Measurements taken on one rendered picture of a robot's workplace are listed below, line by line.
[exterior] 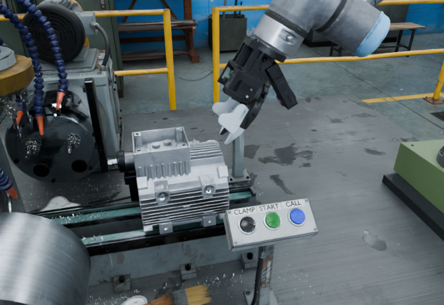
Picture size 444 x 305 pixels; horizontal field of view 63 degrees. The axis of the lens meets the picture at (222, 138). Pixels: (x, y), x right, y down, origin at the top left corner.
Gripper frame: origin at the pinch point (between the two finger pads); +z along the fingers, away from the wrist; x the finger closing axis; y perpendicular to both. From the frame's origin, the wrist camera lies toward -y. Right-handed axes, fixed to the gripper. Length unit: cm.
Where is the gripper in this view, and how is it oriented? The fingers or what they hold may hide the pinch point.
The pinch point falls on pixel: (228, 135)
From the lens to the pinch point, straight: 77.7
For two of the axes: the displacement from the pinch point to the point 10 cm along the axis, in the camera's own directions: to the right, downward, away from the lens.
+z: -4.9, 8.1, 3.2
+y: -8.4, -3.5, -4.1
